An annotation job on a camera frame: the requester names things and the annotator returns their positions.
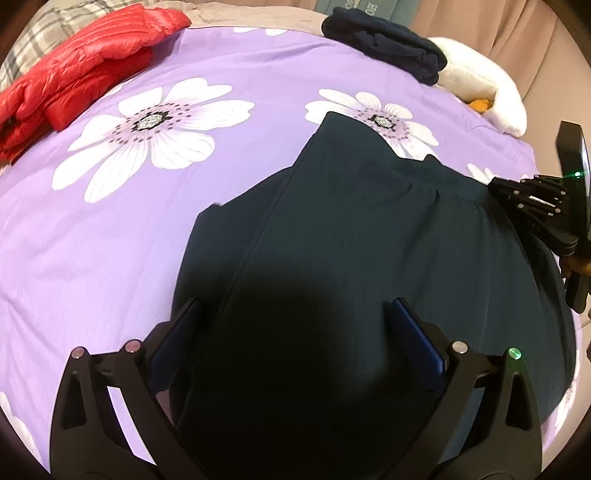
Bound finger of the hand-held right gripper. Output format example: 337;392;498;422
501;198;578;252
488;174;568;204

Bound teal cardboard boxes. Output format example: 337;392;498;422
316;0;423;23

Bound dark teal jacket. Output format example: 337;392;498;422
168;111;578;480

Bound tan blanket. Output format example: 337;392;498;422
185;0;333;38

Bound purple floral bedsheet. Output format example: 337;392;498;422
0;25;571;472

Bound white plush pillow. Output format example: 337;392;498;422
427;36;528;138

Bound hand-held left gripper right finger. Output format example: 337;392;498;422
389;298;543;480

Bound folded navy garment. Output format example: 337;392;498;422
322;7;448;86

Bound grey plaid cloth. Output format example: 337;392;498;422
0;0;144;95

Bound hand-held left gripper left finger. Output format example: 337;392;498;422
48;298;206;480

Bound red down jacket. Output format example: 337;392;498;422
0;4;192;162

